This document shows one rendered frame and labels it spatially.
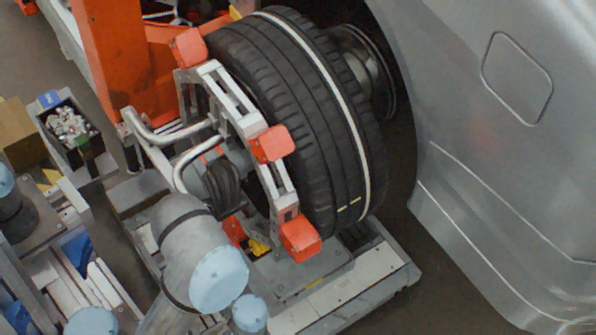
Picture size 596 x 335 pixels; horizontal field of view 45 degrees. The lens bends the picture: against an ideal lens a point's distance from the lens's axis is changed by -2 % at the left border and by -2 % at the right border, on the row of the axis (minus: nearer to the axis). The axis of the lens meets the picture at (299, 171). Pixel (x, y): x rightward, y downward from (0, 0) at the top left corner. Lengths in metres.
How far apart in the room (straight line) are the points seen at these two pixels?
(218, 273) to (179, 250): 0.09
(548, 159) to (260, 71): 0.71
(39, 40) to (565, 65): 2.74
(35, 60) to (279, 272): 1.63
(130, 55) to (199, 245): 1.10
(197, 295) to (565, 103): 0.74
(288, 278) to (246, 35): 0.97
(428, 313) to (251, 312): 1.25
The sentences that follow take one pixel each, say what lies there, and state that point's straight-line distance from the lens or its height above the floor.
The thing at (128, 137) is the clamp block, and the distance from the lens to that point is 1.99.
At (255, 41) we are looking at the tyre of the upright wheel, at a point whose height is 1.17.
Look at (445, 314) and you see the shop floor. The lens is 2.80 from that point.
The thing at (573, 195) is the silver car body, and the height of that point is 1.34.
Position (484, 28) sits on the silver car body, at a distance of 1.47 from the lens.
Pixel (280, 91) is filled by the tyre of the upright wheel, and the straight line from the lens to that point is 1.76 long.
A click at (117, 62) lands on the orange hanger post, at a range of 2.28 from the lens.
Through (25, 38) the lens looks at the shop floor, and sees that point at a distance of 3.67.
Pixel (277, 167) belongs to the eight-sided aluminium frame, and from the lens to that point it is 1.79.
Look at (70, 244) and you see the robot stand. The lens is 2.16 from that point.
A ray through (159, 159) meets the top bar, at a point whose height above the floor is 0.98.
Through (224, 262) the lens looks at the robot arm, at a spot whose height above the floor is 1.39.
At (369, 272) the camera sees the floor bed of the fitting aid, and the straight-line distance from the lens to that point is 2.73.
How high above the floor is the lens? 2.52
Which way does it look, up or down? 57 degrees down
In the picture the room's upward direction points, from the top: 3 degrees clockwise
